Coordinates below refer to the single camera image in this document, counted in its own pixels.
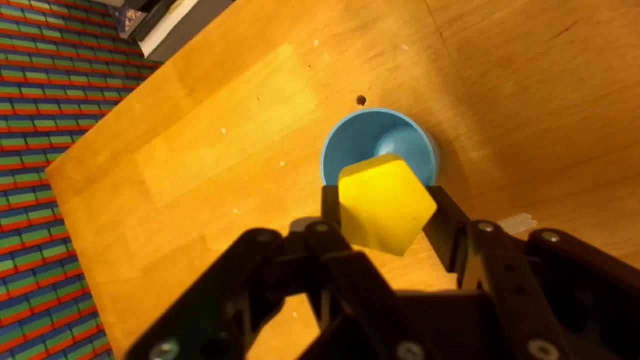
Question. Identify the white backdrop frame pole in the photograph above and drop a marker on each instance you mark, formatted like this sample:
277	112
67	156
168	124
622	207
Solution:
162	30

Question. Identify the colourful patterned backdrop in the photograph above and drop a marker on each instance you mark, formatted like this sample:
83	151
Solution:
41	100

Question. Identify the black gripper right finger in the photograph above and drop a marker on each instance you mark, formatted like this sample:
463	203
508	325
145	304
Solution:
521	281

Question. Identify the blue plastic cup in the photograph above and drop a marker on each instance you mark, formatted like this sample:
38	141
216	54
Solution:
367	137

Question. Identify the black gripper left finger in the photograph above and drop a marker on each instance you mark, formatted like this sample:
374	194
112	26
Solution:
347	281

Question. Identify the yellow hexagonal block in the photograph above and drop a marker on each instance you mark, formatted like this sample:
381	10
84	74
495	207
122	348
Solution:
383	203

